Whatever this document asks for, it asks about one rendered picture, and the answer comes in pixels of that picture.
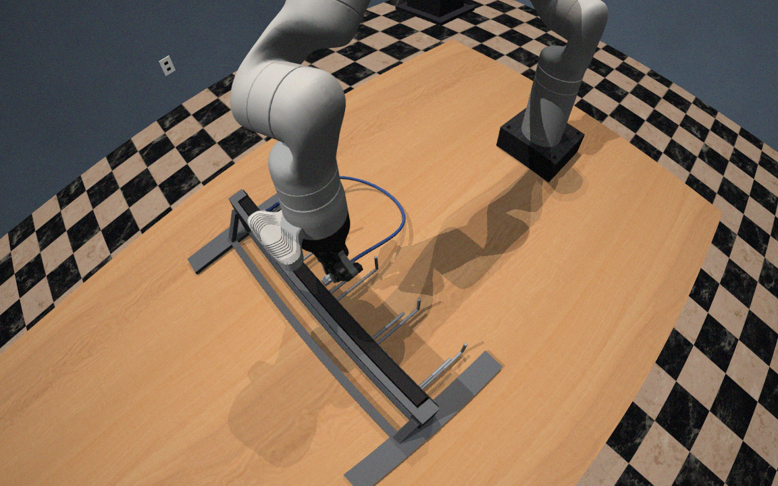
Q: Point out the blue patch cable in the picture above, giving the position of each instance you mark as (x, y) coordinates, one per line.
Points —
(385, 192)

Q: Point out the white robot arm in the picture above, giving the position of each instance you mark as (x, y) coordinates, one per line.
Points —
(304, 107)

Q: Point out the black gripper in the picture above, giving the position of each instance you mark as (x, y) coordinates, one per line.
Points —
(332, 253)

